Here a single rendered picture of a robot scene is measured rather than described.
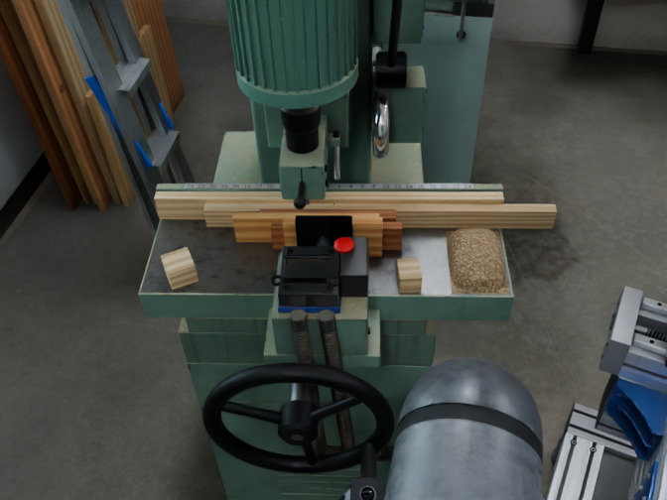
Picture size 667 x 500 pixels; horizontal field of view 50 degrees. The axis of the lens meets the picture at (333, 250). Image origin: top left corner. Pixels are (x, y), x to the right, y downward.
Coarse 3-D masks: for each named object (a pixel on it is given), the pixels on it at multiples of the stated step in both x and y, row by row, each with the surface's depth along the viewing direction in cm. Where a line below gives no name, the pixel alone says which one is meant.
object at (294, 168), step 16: (320, 128) 117; (320, 144) 114; (288, 160) 111; (304, 160) 111; (320, 160) 111; (288, 176) 111; (304, 176) 111; (320, 176) 111; (288, 192) 114; (320, 192) 114
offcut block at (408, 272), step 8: (400, 264) 114; (408, 264) 114; (416, 264) 114; (400, 272) 113; (408, 272) 112; (416, 272) 112; (400, 280) 112; (408, 280) 112; (416, 280) 112; (400, 288) 113; (408, 288) 113; (416, 288) 113
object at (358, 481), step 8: (352, 480) 94; (360, 480) 94; (368, 480) 94; (376, 480) 94; (352, 488) 94; (360, 488) 94; (368, 488) 94; (376, 488) 94; (384, 488) 94; (352, 496) 94; (360, 496) 93; (368, 496) 93; (376, 496) 93
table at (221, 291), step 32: (160, 224) 127; (192, 224) 126; (160, 256) 121; (192, 256) 121; (224, 256) 121; (256, 256) 120; (384, 256) 120; (416, 256) 119; (160, 288) 116; (192, 288) 116; (224, 288) 116; (256, 288) 115; (384, 288) 115; (448, 288) 114
